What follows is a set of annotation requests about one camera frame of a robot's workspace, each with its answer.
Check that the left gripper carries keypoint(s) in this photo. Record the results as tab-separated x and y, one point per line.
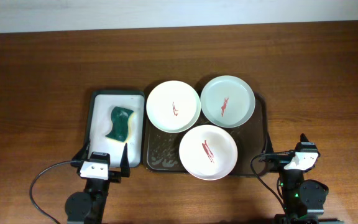
115	175

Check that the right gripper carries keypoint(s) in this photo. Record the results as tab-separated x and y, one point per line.
276	162

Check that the green and yellow sponge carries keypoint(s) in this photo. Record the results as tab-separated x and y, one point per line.
120	124

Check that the white pinkish plate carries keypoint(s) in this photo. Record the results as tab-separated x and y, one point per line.
208	152

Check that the cream plate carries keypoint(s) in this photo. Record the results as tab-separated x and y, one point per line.
173	106

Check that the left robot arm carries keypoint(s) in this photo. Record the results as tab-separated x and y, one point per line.
88	205

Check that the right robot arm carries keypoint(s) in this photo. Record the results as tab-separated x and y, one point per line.
302	199

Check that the small soapy water tray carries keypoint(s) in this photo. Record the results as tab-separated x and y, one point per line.
99	124

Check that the large brown plastic tray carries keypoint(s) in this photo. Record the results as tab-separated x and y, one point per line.
161	150

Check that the pale green plate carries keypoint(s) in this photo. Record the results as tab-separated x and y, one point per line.
227	101

